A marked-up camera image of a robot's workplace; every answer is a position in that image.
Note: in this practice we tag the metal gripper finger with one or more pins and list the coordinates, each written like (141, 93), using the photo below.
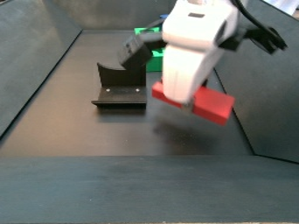
(187, 106)

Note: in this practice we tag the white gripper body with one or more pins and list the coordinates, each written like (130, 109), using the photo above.
(198, 25)

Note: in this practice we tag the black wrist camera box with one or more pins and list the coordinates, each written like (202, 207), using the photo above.
(137, 50)

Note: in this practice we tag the black cable connector bracket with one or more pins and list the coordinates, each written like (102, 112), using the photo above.
(269, 42)

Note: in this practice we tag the red double-square block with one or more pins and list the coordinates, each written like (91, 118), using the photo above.
(210, 104)

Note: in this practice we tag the green foam shape board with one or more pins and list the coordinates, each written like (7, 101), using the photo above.
(155, 63)

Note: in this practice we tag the black curved holder stand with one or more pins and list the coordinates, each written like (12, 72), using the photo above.
(122, 87)

